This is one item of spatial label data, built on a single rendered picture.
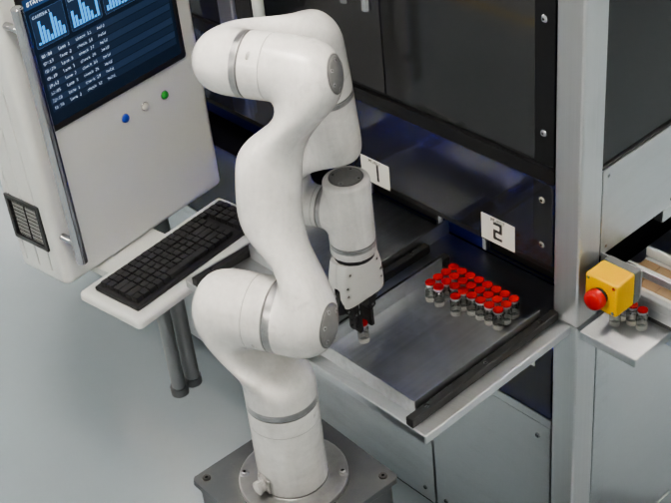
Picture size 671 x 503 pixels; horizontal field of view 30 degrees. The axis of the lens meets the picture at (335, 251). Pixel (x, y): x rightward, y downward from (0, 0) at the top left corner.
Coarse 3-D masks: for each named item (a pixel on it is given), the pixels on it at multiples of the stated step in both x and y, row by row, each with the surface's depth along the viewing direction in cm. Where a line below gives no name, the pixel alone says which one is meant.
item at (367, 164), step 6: (360, 156) 265; (360, 162) 266; (366, 162) 264; (372, 162) 262; (366, 168) 265; (372, 168) 263; (378, 168) 262; (384, 168) 260; (372, 174) 264; (378, 174) 263; (384, 174) 261; (372, 180) 265; (384, 180) 262; (384, 186) 263
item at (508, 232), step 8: (488, 216) 242; (488, 224) 243; (504, 224) 239; (488, 232) 244; (504, 232) 240; (512, 232) 239; (488, 240) 245; (504, 240) 242; (512, 240) 240; (512, 248) 241
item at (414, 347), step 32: (416, 288) 252; (384, 320) 245; (416, 320) 244; (448, 320) 243; (512, 320) 242; (352, 352) 238; (384, 352) 237; (416, 352) 237; (448, 352) 236; (480, 352) 230; (384, 384) 226; (416, 384) 229; (448, 384) 226
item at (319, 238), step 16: (384, 208) 277; (400, 208) 276; (384, 224) 272; (400, 224) 271; (416, 224) 271; (432, 224) 270; (448, 224) 266; (320, 240) 269; (384, 240) 267; (400, 240) 267; (416, 240) 261; (432, 240) 265; (256, 256) 264; (320, 256) 264; (384, 256) 262; (400, 256) 259
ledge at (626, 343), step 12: (588, 324) 239; (600, 324) 239; (624, 324) 238; (648, 324) 237; (588, 336) 236; (600, 336) 236; (612, 336) 235; (624, 336) 235; (636, 336) 235; (648, 336) 235; (660, 336) 234; (600, 348) 235; (612, 348) 233; (624, 348) 232; (636, 348) 232; (648, 348) 232; (624, 360) 232; (636, 360) 230
